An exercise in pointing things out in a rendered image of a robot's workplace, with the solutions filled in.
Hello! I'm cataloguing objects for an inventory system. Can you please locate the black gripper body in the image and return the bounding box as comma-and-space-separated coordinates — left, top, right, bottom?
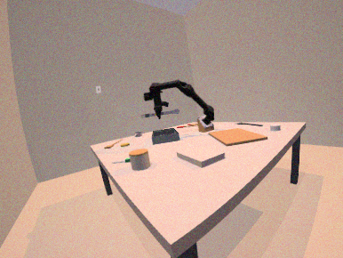
154, 99, 163, 110

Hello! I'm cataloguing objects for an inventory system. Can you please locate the grey roasting tin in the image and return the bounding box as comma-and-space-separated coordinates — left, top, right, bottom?
151, 128, 179, 145

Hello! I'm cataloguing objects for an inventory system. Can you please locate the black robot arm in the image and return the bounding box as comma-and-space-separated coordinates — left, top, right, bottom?
144, 79, 214, 125

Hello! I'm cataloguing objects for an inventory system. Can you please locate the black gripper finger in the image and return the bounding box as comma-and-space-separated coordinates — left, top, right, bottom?
155, 109, 162, 119

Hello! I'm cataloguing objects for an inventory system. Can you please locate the grey cylinder with orange lid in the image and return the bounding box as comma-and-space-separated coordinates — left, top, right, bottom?
129, 149, 150, 171

